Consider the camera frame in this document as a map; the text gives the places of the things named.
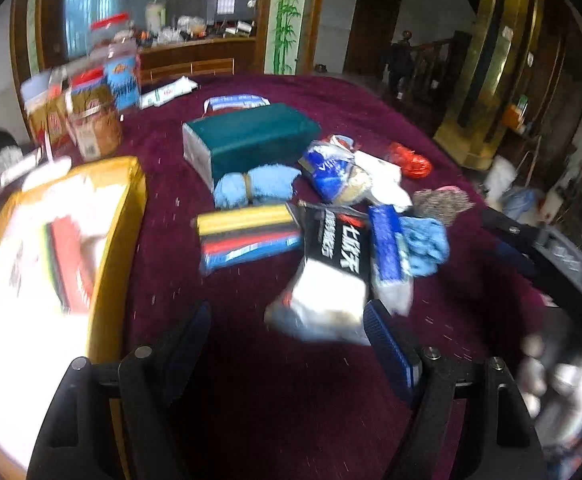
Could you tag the bamboo painted glass partition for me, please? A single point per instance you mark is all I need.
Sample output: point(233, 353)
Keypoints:
point(283, 15)

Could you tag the red plastic wrapper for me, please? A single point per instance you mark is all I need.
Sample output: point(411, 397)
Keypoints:
point(411, 160)

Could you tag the brown wooden door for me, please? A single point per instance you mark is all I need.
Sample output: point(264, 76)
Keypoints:
point(371, 30)

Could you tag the person's right hand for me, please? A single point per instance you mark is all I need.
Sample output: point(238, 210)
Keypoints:
point(553, 385)

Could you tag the light blue towel bundle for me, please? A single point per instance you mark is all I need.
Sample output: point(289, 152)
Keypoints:
point(251, 185)

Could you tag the golden door frame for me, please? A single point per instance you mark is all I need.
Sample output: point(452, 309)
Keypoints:
point(491, 60)

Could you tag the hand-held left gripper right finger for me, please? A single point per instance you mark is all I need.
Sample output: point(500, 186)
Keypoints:
point(388, 345)

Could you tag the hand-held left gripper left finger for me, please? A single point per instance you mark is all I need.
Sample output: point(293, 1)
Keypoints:
point(190, 332)

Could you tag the dark green tissue pack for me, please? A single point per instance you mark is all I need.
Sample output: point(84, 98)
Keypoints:
point(251, 135)

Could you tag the blue and white flat packet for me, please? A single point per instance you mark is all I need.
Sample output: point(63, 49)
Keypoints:
point(236, 101)

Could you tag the small blue tissue packet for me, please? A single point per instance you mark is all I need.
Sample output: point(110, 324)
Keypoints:
point(386, 245)

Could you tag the black and white packet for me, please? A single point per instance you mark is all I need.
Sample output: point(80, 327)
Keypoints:
point(328, 270)

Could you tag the white printed packet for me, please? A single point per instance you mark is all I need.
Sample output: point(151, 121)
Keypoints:
point(166, 92)

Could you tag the white remote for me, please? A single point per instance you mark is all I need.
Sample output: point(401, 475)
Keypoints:
point(46, 172)

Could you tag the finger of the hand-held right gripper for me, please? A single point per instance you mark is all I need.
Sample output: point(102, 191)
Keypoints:
point(508, 240)

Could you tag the blue fluffy cloth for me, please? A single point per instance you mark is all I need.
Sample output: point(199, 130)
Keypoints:
point(426, 245)

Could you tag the gold-edged white tray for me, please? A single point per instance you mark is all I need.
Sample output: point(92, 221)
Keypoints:
point(26, 320)

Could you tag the blue soft tissue packet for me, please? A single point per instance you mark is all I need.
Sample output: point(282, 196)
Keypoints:
point(328, 172)

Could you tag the white sock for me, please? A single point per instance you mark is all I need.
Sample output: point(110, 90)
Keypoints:
point(383, 180)

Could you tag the toothpick jar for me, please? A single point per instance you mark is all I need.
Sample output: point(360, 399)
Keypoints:
point(93, 120)

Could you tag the striped multicolour cloth pack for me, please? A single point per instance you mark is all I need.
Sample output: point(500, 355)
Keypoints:
point(248, 237)

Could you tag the steel scouring pad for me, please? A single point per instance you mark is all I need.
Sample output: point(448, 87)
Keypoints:
point(443, 205)

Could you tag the multicolour sponge pack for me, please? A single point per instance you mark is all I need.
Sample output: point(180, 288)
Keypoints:
point(68, 260)

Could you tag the gold and red cigarette boxes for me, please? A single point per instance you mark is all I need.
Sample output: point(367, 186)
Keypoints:
point(46, 115)

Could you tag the tall clear jar red lid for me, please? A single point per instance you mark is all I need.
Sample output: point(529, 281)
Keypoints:
point(116, 70)

